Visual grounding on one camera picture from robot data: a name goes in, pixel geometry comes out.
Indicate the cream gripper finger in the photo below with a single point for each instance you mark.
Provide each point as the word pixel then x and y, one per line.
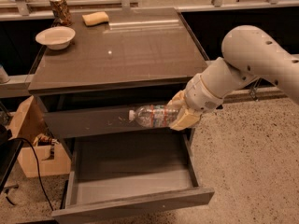
pixel 186 118
pixel 178 100

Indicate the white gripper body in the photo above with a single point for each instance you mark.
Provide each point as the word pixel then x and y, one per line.
pixel 201 97

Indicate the clear plastic water bottle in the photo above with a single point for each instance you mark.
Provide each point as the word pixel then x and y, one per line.
pixel 154 116

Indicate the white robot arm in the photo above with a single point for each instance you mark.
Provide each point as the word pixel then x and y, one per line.
pixel 248 53

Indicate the grey drawer cabinet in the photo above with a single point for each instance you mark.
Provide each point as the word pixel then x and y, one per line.
pixel 141 56

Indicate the open grey middle drawer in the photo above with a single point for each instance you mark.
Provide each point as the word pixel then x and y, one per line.
pixel 129 174

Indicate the grey top drawer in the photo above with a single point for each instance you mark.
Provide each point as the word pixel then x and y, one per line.
pixel 92 121

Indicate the yellow sponge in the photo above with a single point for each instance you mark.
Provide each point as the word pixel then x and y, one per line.
pixel 95 18

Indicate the white ceramic bowl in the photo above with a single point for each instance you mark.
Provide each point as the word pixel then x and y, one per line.
pixel 56 38

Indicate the patterned drink can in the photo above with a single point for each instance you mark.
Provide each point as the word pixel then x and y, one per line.
pixel 61 12

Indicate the cardboard box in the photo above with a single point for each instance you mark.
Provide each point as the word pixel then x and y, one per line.
pixel 46 154

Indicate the metal window railing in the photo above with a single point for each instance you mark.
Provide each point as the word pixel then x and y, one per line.
pixel 149 0

